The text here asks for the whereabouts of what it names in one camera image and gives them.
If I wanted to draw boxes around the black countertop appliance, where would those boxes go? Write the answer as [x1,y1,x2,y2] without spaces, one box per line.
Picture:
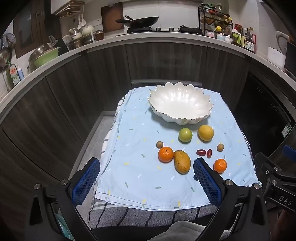
[284,41,296,76]

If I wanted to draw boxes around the white ceramic pot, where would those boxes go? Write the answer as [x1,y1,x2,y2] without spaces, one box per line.
[82,25,95,36]

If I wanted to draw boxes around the dark wood kitchen cabinet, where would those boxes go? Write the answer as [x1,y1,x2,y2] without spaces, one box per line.
[0,30,296,209]

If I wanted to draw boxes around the black built-in appliance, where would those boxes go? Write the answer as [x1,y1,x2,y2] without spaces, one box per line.
[233,72,296,158]

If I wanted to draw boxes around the group of small seasoning bottles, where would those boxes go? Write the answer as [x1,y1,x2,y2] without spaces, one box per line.
[201,3,232,26]

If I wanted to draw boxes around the green apple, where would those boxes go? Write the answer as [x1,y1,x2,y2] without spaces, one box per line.
[178,128,193,143]

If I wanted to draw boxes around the brown wooden cutting board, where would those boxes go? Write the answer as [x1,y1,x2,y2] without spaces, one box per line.
[101,2,124,33]

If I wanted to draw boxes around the orange tangerine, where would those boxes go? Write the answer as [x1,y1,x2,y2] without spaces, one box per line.
[158,146,174,163]
[213,159,227,174]

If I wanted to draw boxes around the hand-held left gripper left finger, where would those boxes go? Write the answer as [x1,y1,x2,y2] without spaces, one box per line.
[24,157,100,241]

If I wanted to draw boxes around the grey striped cloth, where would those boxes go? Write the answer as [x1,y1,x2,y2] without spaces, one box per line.
[87,91,259,230]

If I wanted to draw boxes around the metal wall rack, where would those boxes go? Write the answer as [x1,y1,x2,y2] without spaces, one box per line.
[55,1,84,18]

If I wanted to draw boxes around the black gas stove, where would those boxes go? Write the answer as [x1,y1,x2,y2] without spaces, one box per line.
[115,25,204,36]

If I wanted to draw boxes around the stainless steel basin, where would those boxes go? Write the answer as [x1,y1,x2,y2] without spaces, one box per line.
[27,43,57,72]

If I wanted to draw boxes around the light blue patterned cloth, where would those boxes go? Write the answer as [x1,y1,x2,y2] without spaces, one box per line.
[96,86,259,210]

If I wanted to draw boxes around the hanging metal strainer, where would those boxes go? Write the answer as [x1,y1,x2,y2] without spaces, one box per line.
[1,33,16,50]

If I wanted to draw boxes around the grey fleece towel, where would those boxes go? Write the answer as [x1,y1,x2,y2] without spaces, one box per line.
[148,220,208,241]

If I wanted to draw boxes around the green cooking oil bottle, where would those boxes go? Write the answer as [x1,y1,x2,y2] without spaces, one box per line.
[232,28,241,45]

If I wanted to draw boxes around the stack of white bowls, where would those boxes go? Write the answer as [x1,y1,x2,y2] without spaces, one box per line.
[69,28,83,40]

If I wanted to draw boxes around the stainless steel pot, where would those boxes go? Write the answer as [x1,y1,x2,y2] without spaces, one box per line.
[68,36,94,50]

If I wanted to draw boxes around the green plastic basin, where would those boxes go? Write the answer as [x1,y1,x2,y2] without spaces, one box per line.
[35,47,60,66]

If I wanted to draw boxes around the white rice cooker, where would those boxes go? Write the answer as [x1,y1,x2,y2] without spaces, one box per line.
[275,31,292,50]

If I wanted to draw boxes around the dark wood window frame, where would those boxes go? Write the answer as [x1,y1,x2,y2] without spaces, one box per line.
[13,0,55,59]

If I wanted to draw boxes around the person's right hand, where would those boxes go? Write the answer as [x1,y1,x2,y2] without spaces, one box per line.
[276,209,296,241]

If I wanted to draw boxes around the white scalloped ceramic bowl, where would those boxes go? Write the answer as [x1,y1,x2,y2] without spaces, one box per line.
[148,82,213,126]

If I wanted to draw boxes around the white hanging ladles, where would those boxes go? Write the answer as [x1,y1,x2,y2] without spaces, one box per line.
[77,13,86,30]

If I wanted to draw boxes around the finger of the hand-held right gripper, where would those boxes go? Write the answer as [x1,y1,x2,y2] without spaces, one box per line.
[282,145,296,173]
[254,152,285,186]

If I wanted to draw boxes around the black wire spice rack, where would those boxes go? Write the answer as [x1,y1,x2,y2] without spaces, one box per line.
[198,3,233,36]

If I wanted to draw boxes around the black wok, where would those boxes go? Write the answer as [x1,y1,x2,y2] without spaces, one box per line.
[116,16,159,28]

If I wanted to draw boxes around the green label dish soap bottle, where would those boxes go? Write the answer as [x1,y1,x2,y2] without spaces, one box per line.
[9,64,22,87]

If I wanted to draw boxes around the yellow mango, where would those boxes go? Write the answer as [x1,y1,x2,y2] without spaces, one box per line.
[173,150,191,174]

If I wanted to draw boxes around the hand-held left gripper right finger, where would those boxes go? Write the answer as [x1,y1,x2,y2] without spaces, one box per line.
[193,158,271,241]

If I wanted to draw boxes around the metal kitchen utensils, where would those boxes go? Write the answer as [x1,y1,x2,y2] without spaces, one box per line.
[48,35,59,48]

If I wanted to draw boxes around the white box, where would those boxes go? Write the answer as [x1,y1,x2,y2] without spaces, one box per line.
[268,46,286,66]

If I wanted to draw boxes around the dark table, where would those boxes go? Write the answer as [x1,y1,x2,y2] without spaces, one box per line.
[131,80,203,88]

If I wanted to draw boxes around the large yellow orange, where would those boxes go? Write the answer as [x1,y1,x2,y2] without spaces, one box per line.
[198,125,214,142]

